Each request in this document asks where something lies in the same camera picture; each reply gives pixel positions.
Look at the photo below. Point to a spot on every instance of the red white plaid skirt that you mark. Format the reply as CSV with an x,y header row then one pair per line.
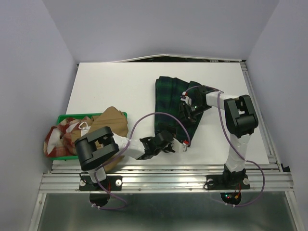
x,y
60,140

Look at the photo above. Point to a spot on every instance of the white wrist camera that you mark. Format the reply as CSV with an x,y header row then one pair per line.
x,y
185,98
179,147

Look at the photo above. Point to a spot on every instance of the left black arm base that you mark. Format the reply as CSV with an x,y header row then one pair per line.
x,y
111,183

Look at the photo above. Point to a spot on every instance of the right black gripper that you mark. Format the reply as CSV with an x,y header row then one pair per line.
x,y
184,108

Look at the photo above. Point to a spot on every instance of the tan brown skirt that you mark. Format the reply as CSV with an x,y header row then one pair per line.
x,y
112,118

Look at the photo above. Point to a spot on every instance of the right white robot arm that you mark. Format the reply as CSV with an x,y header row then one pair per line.
x,y
238,120

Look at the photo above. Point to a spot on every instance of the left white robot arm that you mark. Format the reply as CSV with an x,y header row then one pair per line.
x,y
98,147

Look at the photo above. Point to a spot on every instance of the dark green plaid skirt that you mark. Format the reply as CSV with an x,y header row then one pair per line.
x,y
168,91

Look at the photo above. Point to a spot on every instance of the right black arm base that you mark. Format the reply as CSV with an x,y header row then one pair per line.
x,y
219,182

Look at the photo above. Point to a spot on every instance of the aluminium frame rail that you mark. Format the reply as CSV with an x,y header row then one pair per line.
x,y
185,173

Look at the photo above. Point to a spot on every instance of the green plastic tray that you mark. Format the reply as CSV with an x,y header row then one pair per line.
x,y
78,116

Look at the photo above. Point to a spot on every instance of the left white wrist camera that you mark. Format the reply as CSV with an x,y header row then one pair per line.
x,y
179,147

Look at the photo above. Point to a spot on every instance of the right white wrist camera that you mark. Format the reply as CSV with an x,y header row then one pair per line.
x,y
185,98

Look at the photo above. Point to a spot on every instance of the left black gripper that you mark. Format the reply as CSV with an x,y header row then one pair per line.
x,y
169,147

